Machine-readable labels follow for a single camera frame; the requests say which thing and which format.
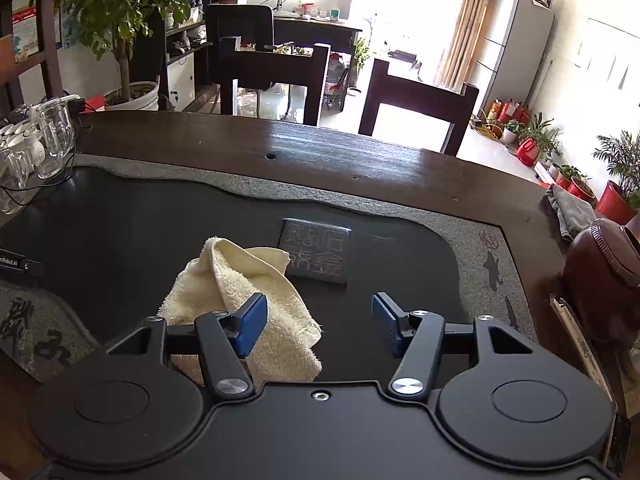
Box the dark wooden armchair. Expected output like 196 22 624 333
220 35 331 127

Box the dark wooden desk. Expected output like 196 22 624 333
272 12 363 57

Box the beige curtain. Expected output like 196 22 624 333
440 0 521 95

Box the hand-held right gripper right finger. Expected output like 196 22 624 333
371 291 535 401

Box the clear glass pitcher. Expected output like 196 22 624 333
36 95 81 179

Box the leafy green floor plant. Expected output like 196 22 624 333
524 112 564 162

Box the cream terry towel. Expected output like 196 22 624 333
160 236 323 387

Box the palm plant in red pot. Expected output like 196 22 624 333
593 130 640 227

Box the white tall cabinet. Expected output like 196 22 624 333
470 0 556 117

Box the black office chair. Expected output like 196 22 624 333
206 4 275 92

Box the black cable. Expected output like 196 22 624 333
0 152 77 202

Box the dark wooden chair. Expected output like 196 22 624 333
358 58 480 157

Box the engraved grey stone plate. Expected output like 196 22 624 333
277 218 352 285

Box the tall green potted tree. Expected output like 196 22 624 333
55 0 197 106

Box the dark wooden shelf frame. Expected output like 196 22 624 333
0 0 66 117

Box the white plant pot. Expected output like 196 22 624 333
106 81 161 112

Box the small clear glass cup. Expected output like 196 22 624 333
0 146 30 214

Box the white wall board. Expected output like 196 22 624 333
575 17 640 92

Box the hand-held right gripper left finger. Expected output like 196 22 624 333
106 292 268 401

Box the dark shelving unit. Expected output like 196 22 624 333
164 0 242 112

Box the grey cloth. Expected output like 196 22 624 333
545 184 599 244

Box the small plant in red pot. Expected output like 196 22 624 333
555 164 597 202

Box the white perforated ceramic strainer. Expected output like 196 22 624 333
22 139 45 172

